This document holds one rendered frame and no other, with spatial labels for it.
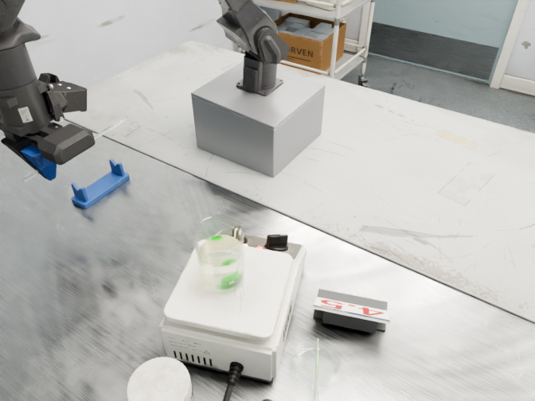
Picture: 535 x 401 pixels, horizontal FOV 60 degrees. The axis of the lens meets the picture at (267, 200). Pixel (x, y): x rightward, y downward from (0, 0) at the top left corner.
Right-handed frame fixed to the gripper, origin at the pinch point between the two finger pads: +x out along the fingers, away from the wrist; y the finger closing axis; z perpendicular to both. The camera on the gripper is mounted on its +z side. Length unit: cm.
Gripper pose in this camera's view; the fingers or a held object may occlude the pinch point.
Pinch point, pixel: (43, 159)
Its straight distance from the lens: 73.6
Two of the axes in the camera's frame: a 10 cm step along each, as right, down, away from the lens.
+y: -8.5, -3.4, 4.1
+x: 0.1, 7.6, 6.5
